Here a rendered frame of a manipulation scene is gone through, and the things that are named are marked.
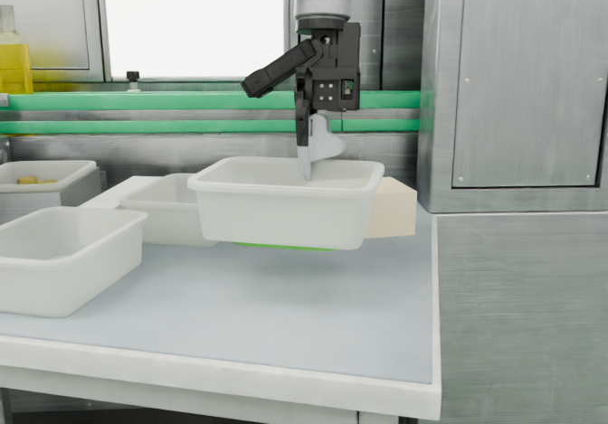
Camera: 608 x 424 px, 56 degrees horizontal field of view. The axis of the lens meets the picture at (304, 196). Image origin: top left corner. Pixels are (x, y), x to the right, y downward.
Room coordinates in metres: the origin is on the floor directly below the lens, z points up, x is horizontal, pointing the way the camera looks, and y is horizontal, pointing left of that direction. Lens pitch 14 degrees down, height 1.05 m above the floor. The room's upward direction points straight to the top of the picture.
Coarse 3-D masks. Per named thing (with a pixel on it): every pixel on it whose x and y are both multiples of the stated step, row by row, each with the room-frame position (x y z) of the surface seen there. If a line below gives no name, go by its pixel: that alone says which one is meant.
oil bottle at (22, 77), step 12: (0, 36) 1.20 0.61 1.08; (12, 36) 1.21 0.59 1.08; (0, 48) 1.20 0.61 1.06; (12, 48) 1.20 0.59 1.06; (24, 48) 1.23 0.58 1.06; (0, 60) 1.20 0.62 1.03; (12, 60) 1.20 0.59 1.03; (24, 60) 1.23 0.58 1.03; (0, 72) 1.20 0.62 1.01; (12, 72) 1.20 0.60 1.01; (24, 72) 1.22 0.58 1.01; (0, 84) 1.20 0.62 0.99; (12, 84) 1.20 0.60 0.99; (24, 84) 1.21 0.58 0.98
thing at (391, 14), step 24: (360, 0) 1.43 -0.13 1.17; (384, 0) 1.44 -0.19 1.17; (408, 0) 1.43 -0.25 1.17; (360, 24) 1.43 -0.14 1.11; (384, 24) 1.43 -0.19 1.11; (408, 24) 1.43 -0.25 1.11; (360, 48) 1.43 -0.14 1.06; (384, 48) 1.42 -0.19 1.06; (408, 48) 1.43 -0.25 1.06; (384, 72) 1.42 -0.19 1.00; (408, 72) 1.43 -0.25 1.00
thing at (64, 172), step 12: (0, 168) 1.05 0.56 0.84; (12, 168) 1.09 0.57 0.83; (24, 168) 1.11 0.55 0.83; (36, 168) 1.11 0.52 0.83; (48, 168) 1.11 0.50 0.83; (60, 168) 1.11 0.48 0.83; (72, 168) 1.11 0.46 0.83; (84, 168) 1.04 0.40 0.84; (0, 180) 1.04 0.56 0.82; (12, 180) 1.08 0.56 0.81; (60, 180) 1.11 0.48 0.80; (72, 180) 0.96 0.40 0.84; (0, 192) 0.91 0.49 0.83; (12, 192) 0.91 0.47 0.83; (24, 192) 0.91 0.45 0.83; (36, 192) 0.91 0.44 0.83
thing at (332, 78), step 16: (304, 32) 0.80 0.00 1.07; (320, 32) 0.78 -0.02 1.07; (336, 32) 0.78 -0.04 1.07; (352, 32) 0.77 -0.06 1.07; (320, 48) 0.78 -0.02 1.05; (336, 48) 0.78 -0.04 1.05; (352, 48) 0.77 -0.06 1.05; (304, 64) 0.78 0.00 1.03; (320, 64) 0.78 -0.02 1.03; (336, 64) 0.77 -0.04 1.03; (352, 64) 0.77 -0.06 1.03; (304, 80) 0.76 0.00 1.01; (320, 80) 0.77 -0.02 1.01; (336, 80) 0.76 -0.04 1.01; (352, 80) 0.78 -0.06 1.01; (320, 96) 0.76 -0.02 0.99; (336, 96) 0.76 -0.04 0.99; (352, 96) 0.76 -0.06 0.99
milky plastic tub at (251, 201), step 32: (224, 160) 0.77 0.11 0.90; (256, 160) 0.79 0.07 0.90; (288, 160) 0.78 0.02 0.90; (320, 160) 0.78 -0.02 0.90; (352, 160) 0.77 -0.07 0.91; (224, 192) 0.64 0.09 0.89; (256, 192) 0.62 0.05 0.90; (288, 192) 0.62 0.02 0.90; (320, 192) 0.61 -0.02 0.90; (352, 192) 0.60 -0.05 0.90; (224, 224) 0.65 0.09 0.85; (256, 224) 0.64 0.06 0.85; (288, 224) 0.63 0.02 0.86; (320, 224) 0.62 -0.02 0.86; (352, 224) 0.62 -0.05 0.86
